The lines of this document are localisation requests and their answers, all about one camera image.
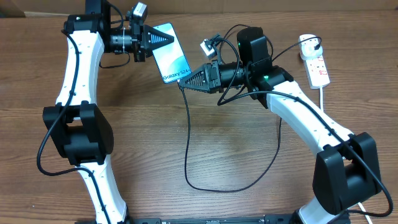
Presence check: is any Galaxy S24 smartphone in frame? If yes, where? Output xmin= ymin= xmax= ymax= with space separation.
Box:
xmin=153 ymin=23 xmax=192 ymax=83

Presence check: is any black USB charging cable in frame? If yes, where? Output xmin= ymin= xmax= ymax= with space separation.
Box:
xmin=177 ymin=24 xmax=322 ymax=193

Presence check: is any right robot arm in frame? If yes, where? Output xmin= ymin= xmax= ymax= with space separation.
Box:
xmin=178 ymin=27 xmax=386 ymax=223

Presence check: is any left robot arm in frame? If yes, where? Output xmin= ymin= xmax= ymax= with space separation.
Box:
xmin=37 ymin=1 xmax=174 ymax=223

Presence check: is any white charger plug adapter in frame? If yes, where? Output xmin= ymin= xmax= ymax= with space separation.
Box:
xmin=298 ymin=34 xmax=323 ymax=60

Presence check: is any white power strip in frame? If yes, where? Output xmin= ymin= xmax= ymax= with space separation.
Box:
xmin=303 ymin=56 xmax=330 ymax=89

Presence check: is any brown cardboard backdrop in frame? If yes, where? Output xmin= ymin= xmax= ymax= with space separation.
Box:
xmin=1 ymin=0 xmax=397 ymax=17

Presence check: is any white power strip cord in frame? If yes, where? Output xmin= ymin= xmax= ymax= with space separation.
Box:
xmin=318 ymin=86 xmax=374 ymax=224

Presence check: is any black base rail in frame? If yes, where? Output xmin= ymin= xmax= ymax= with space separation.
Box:
xmin=119 ymin=214 xmax=301 ymax=224

